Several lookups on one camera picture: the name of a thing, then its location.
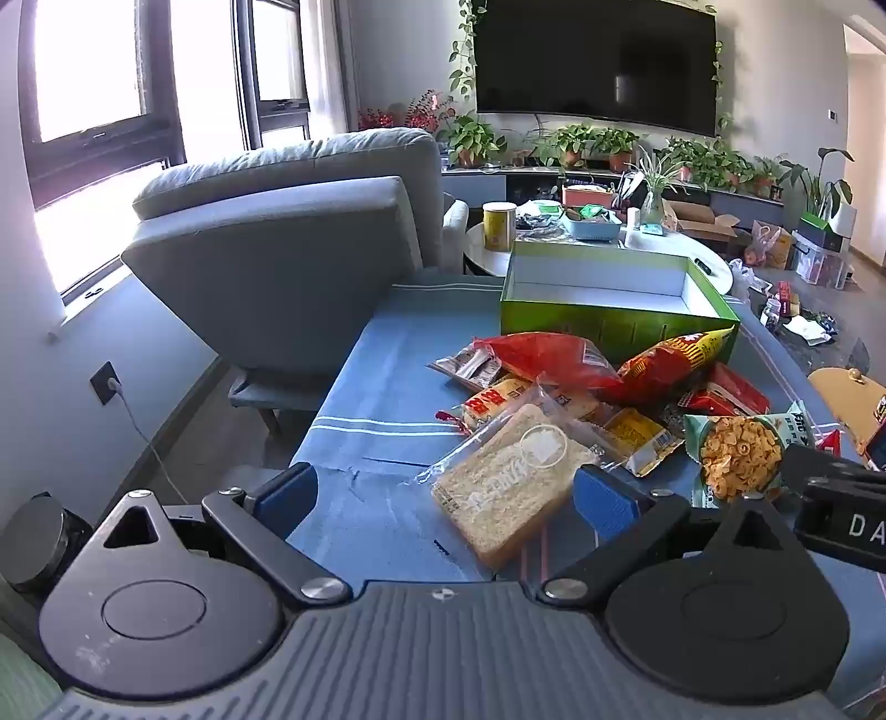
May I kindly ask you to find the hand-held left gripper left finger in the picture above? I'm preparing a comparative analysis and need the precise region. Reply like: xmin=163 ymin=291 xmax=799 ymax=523
xmin=93 ymin=462 xmax=351 ymax=610

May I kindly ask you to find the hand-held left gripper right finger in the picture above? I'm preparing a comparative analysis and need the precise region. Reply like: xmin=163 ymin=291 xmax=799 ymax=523
xmin=538 ymin=464 xmax=797 ymax=611

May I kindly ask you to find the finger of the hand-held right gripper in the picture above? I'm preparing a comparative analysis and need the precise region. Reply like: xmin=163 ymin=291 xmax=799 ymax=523
xmin=781 ymin=443 xmax=877 ymax=494

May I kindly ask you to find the yellow small snack packet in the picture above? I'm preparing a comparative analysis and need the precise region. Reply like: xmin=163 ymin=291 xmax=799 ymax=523
xmin=602 ymin=407 xmax=686 ymax=479

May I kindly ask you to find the green corn snack bag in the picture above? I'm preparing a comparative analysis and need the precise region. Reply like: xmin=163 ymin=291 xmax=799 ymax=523
xmin=682 ymin=402 xmax=825 ymax=510

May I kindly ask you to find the clear bun packet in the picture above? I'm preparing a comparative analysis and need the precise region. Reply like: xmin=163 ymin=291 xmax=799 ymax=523
xmin=526 ymin=374 xmax=610 ymax=425

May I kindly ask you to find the clear sliced bread packet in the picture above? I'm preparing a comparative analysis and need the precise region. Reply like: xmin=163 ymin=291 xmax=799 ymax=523
xmin=415 ymin=403 xmax=603 ymax=572

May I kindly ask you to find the red snack packet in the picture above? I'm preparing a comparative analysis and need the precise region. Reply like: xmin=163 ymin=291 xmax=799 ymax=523
xmin=678 ymin=361 xmax=771 ymax=416

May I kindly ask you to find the red plastic snack bag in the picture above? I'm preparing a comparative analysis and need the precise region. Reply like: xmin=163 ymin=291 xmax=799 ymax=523
xmin=474 ymin=332 xmax=624 ymax=406

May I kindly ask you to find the red yellow chip bag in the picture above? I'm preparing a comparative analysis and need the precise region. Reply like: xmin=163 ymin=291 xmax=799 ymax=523
xmin=616 ymin=327 xmax=735 ymax=406

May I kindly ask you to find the orange white striped packet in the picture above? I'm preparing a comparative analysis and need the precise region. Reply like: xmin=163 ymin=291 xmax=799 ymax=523
xmin=436 ymin=374 xmax=541 ymax=437

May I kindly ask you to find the green cardboard box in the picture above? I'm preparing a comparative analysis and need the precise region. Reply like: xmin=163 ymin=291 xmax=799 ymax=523
xmin=499 ymin=239 xmax=741 ymax=361

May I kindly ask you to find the silver brown small packet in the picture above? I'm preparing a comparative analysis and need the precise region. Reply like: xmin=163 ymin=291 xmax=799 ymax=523
xmin=427 ymin=346 xmax=503 ymax=392

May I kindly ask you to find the dark marble round table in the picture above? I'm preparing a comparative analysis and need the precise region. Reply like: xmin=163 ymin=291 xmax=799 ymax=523
xmin=744 ymin=273 xmax=873 ymax=389

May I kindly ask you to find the white tissue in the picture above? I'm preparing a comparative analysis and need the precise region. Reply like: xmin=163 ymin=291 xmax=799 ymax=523
xmin=785 ymin=315 xmax=832 ymax=343

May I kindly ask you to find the blue striped cloth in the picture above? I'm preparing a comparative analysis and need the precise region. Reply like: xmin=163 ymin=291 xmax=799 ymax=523
xmin=287 ymin=270 xmax=886 ymax=720

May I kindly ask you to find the clear plastic bag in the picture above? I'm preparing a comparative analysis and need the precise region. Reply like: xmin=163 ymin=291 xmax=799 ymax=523
xmin=728 ymin=259 xmax=763 ymax=302

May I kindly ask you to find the clear storage bin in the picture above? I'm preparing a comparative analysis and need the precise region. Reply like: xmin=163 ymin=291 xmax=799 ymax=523
xmin=792 ymin=232 xmax=856 ymax=288

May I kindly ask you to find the grey sofa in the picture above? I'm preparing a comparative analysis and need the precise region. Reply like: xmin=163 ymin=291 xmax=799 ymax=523
xmin=121 ymin=128 xmax=472 ymax=444

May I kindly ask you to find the pink plastic bag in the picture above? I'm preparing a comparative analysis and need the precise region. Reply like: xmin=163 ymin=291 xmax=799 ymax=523
xmin=751 ymin=220 xmax=797 ymax=270

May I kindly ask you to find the green black box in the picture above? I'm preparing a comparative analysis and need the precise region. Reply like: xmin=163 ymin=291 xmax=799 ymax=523
xmin=799 ymin=211 xmax=842 ymax=250

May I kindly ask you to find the black cylinder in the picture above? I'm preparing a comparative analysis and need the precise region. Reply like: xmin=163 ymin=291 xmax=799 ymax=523
xmin=3 ymin=493 xmax=94 ymax=593

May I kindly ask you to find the white oval table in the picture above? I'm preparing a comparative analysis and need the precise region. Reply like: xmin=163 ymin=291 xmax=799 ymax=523
xmin=463 ymin=220 xmax=733 ymax=295

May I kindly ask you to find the blue plastic basket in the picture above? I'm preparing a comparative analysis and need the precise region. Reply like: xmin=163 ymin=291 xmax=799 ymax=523
xmin=560 ymin=208 xmax=624 ymax=241

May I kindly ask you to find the open cardboard box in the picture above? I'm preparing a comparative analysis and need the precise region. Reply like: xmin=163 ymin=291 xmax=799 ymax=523
xmin=668 ymin=200 xmax=741 ymax=243

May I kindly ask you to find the large leaf plant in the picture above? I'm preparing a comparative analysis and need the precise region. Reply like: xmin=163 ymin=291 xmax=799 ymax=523
xmin=779 ymin=147 xmax=856 ymax=219

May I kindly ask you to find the yellow can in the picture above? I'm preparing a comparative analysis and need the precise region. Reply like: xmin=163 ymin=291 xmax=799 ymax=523
xmin=482 ymin=200 xmax=518 ymax=254

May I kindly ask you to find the spider plant in glass vase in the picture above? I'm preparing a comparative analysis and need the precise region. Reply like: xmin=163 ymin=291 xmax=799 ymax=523
xmin=623 ymin=148 xmax=686 ymax=226

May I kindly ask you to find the potted green plant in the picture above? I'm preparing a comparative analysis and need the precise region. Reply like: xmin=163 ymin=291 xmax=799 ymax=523
xmin=713 ymin=148 xmax=755 ymax=191
xmin=547 ymin=125 xmax=600 ymax=167
xmin=664 ymin=138 xmax=721 ymax=188
xmin=591 ymin=128 xmax=641 ymax=174
xmin=751 ymin=156 xmax=783 ymax=198

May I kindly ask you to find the orange storage box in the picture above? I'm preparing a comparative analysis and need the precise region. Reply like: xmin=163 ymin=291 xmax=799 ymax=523
xmin=562 ymin=183 xmax=617 ymax=209

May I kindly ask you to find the grey low cabinet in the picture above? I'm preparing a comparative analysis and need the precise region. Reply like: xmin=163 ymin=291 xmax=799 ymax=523
xmin=441 ymin=166 xmax=786 ymax=223

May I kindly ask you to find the potted pothos plant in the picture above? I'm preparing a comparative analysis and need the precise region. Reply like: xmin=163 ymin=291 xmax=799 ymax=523
xmin=443 ymin=114 xmax=509 ymax=167

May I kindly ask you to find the red berry decoration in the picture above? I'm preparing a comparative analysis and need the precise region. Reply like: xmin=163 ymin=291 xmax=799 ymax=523
xmin=358 ymin=90 xmax=454 ymax=132

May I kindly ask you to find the hanging vine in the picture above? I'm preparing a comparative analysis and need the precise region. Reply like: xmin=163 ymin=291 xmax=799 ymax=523
xmin=706 ymin=3 xmax=731 ymax=136
xmin=446 ymin=0 xmax=489 ymax=98

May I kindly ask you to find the white curtain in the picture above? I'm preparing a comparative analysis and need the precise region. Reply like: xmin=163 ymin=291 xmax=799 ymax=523
xmin=301 ymin=0 xmax=361 ymax=136

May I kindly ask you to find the black television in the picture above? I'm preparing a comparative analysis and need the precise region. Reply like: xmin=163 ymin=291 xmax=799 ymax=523
xmin=472 ymin=0 xmax=717 ymax=138

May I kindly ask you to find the dark framed window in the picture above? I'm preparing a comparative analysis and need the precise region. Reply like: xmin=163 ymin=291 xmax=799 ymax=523
xmin=17 ymin=0 xmax=184 ymax=209
xmin=235 ymin=0 xmax=312 ymax=150

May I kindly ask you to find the white cable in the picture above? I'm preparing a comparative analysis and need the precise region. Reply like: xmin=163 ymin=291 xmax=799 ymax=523
xmin=111 ymin=384 xmax=188 ymax=503

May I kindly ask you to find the black wall socket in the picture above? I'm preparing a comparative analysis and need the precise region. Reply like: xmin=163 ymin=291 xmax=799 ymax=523
xmin=90 ymin=361 xmax=124 ymax=406

